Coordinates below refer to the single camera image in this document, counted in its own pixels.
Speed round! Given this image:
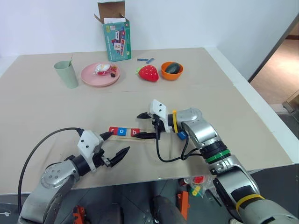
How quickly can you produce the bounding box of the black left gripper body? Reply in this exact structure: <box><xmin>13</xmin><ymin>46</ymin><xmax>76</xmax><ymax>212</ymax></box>
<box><xmin>93</xmin><ymin>148</ymin><xmax>111</xmax><ymax>168</ymax></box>

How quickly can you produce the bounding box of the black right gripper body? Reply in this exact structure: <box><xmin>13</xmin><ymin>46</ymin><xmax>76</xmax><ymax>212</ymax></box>
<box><xmin>149</xmin><ymin>113</ymin><xmax>164</xmax><ymax>140</ymax></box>

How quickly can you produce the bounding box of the red toy strawberry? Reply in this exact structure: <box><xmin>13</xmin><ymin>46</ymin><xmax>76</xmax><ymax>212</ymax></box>
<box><xmin>134</xmin><ymin>65</ymin><xmax>160</xmax><ymax>83</ymax></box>

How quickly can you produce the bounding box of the orange bowl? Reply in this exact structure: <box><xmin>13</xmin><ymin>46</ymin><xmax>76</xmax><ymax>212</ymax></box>
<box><xmin>160</xmin><ymin>61</ymin><xmax>185</xmax><ymax>81</ymax></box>

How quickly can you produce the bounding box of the dark green toy avocado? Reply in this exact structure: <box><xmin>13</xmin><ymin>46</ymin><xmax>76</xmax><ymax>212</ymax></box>
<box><xmin>165</xmin><ymin>62</ymin><xmax>182</xmax><ymax>74</ymax></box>

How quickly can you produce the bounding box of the pink plate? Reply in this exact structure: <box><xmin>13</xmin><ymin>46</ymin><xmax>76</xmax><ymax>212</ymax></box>
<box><xmin>80</xmin><ymin>62</ymin><xmax>122</xmax><ymax>88</ymax></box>

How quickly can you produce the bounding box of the orange black tool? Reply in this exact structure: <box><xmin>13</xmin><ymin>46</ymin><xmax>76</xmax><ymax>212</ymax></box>
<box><xmin>176</xmin><ymin>190</ymin><xmax>189</xmax><ymax>221</ymax></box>
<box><xmin>71</xmin><ymin>206</ymin><xmax>87</xmax><ymax>224</ymax></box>

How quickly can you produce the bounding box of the white red toy packet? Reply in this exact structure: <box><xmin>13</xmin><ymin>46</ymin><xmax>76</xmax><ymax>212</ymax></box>
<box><xmin>93</xmin><ymin>63</ymin><xmax>112</xmax><ymax>76</ymax></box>

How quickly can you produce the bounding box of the bag of colourful toys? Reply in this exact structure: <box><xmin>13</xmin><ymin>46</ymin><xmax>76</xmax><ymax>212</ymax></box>
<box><xmin>183</xmin><ymin>175</ymin><xmax>214</xmax><ymax>198</ymax></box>

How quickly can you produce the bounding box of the dark rounded shape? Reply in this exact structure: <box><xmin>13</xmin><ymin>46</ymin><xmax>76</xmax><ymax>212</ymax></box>
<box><xmin>152</xmin><ymin>194</ymin><xmax>186</xmax><ymax>224</ymax></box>

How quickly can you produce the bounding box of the light green cup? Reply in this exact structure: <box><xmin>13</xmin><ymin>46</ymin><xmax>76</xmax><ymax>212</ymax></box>
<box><xmin>54</xmin><ymin>60</ymin><xmax>78</xmax><ymax>90</ymax></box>

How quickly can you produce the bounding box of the teal cardboard toy box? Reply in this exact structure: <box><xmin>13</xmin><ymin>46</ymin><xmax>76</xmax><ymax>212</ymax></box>
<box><xmin>93</xmin><ymin>0</ymin><xmax>132</xmax><ymax>63</ymax></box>

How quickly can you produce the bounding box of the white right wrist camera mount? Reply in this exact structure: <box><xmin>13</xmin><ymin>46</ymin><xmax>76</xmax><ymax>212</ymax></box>
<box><xmin>148</xmin><ymin>99</ymin><xmax>175</xmax><ymax>134</ymax></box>

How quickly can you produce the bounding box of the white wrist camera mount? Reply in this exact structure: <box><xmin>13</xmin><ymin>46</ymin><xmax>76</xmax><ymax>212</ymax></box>
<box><xmin>148</xmin><ymin>99</ymin><xmax>175</xmax><ymax>134</ymax></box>
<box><xmin>77</xmin><ymin>130</ymin><xmax>105</xmax><ymax>173</ymax></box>

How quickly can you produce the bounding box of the yellow wrist cable tie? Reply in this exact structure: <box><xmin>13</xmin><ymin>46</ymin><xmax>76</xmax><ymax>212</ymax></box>
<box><xmin>172</xmin><ymin>110</ymin><xmax>179</xmax><ymax>134</ymax></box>

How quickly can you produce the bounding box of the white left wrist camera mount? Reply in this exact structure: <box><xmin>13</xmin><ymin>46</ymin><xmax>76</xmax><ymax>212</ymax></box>
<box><xmin>77</xmin><ymin>130</ymin><xmax>105</xmax><ymax>173</ymax></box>

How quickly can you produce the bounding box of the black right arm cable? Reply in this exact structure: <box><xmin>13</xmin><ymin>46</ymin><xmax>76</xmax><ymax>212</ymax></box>
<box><xmin>155</xmin><ymin>130</ymin><xmax>204</xmax><ymax>163</ymax></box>

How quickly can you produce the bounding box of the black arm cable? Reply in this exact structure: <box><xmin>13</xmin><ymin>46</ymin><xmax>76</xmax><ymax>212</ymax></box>
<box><xmin>155</xmin><ymin>130</ymin><xmax>204</xmax><ymax>163</ymax></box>
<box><xmin>17</xmin><ymin>127</ymin><xmax>85</xmax><ymax>212</ymax></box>

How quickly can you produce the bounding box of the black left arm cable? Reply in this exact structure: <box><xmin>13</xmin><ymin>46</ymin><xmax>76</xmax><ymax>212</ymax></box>
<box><xmin>17</xmin><ymin>127</ymin><xmax>85</xmax><ymax>212</ymax></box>

